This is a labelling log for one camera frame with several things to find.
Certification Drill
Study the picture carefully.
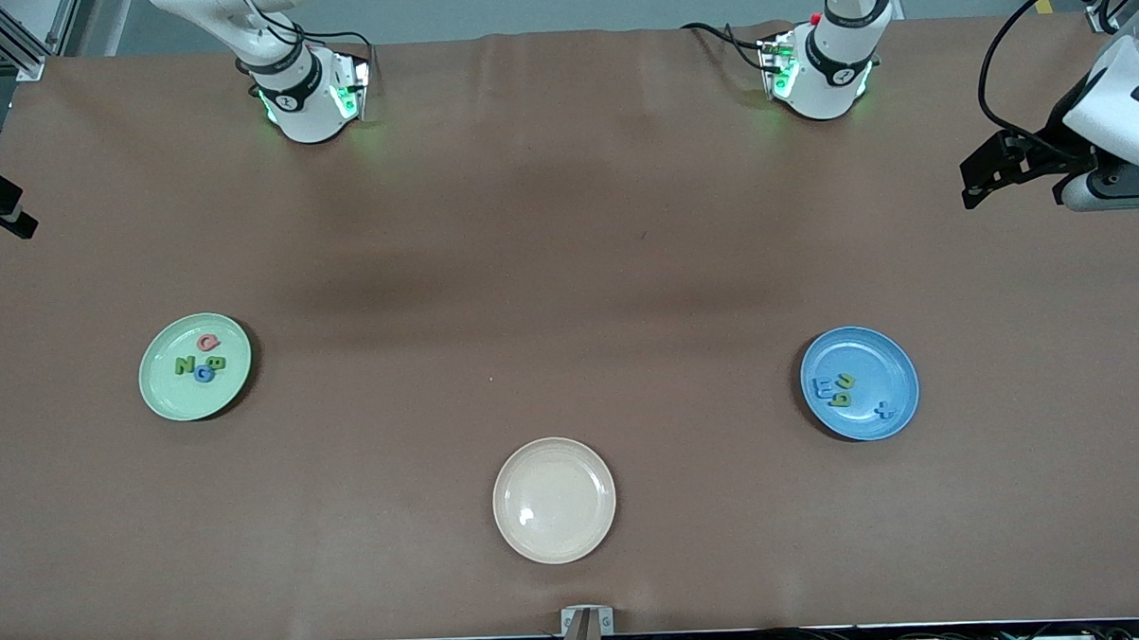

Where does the blue plate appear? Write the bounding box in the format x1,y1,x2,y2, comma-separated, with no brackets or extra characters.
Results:
798,324,922,443

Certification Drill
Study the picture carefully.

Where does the light green plate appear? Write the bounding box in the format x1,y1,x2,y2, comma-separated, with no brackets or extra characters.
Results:
136,311,255,423

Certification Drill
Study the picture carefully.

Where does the brown table cover sheet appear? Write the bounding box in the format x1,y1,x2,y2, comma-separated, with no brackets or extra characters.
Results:
0,9,1139,640

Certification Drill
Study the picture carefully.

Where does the beige plate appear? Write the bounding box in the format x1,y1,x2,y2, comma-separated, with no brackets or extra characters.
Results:
490,435,619,567

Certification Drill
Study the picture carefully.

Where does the black left base cable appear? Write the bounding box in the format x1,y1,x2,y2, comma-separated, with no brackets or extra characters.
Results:
681,17,772,76

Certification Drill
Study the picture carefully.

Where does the black base cable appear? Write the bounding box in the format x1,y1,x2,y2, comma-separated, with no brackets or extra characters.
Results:
265,9,379,85
681,17,772,76

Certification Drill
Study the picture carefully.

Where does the black right base cable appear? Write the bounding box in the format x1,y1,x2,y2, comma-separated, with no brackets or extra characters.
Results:
265,9,379,85

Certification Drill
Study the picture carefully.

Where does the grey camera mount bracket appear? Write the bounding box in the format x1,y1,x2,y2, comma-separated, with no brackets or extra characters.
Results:
559,605,615,640

